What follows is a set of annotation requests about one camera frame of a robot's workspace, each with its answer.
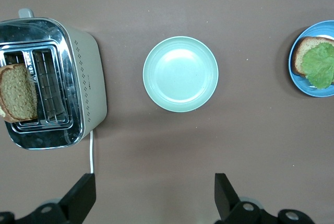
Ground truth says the light green round plate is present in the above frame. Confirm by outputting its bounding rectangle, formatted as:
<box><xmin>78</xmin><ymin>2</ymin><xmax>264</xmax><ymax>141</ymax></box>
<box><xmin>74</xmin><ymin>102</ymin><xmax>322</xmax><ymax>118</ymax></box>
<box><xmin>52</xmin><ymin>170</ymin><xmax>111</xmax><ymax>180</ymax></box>
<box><xmin>142</xmin><ymin>36</ymin><xmax>219</xmax><ymax>112</ymax></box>

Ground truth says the beige chrome toaster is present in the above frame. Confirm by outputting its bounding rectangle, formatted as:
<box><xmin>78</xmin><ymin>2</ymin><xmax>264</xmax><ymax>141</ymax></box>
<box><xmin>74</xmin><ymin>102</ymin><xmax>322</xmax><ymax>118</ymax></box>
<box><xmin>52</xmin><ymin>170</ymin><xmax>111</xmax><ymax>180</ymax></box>
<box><xmin>0</xmin><ymin>8</ymin><xmax>108</xmax><ymax>150</ymax></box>

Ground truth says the white toaster power cable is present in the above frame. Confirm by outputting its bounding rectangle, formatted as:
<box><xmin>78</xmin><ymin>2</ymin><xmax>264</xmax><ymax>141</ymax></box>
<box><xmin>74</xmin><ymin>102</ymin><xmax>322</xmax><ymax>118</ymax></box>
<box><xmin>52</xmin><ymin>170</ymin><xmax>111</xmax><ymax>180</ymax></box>
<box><xmin>89</xmin><ymin>129</ymin><xmax>95</xmax><ymax>175</ymax></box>

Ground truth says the green lettuce leaf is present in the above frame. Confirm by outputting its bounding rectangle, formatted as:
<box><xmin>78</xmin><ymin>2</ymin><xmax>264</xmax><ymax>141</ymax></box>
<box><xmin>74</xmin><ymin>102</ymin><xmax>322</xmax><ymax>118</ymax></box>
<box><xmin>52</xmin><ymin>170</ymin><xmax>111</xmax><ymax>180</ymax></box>
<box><xmin>301</xmin><ymin>42</ymin><xmax>334</xmax><ymax>90</ymax></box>

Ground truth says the brown bread slice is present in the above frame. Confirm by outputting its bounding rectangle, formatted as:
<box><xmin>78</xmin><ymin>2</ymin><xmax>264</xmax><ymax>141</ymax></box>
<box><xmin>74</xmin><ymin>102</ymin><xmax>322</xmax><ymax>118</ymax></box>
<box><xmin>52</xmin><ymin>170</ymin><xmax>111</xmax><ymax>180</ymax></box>
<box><xmin>0</xmin><ymin>63</ymin><xmax>39</xmax><ymax>123</ymax></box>
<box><xmin>291</xmin><ymin>36</ymin><xmax>334</xmax><ymax>78</ymax></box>

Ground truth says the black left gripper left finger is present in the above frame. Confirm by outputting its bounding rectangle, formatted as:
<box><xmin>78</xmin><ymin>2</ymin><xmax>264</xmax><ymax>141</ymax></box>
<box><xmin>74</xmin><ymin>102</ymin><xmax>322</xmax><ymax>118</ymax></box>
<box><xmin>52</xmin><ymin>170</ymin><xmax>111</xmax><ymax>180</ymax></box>
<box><xmin>15</xmin><ymin>173</ymin><xmax>97</xmax><ymax>224</ymax></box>

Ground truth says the blue round plate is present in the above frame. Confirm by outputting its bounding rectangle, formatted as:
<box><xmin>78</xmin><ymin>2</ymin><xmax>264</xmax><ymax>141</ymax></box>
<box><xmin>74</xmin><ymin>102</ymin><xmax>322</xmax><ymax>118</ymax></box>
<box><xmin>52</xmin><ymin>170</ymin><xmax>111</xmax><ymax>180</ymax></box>
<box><xmin>288</xmin><ymin>20</ymin><xmax>334</xmax><ymax>98</ymax></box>

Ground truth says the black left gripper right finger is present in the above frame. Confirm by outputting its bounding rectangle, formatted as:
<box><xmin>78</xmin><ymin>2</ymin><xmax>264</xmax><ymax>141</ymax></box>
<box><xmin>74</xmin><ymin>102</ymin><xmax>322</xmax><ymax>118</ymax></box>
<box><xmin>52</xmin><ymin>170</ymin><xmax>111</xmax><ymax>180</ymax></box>
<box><xmin>213</xmin><ymin>173</ymin><xmax>265</xmax><ymax>224</ymax></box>

